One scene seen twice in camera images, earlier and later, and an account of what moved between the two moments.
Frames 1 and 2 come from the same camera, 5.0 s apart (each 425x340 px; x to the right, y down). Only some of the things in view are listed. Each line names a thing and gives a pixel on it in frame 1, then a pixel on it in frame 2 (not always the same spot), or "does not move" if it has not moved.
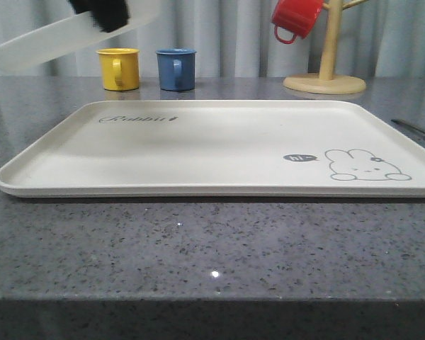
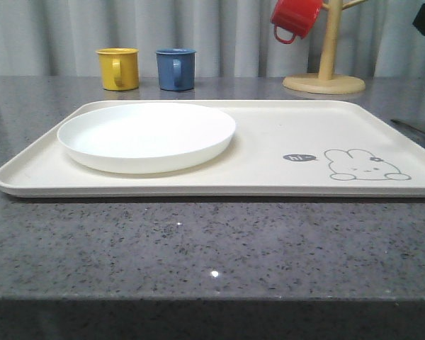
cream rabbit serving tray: (225, 149) does not move
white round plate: (62, 35) -> (145, 137)
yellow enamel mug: (120, 68) does not move
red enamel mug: (295, 18) does not move
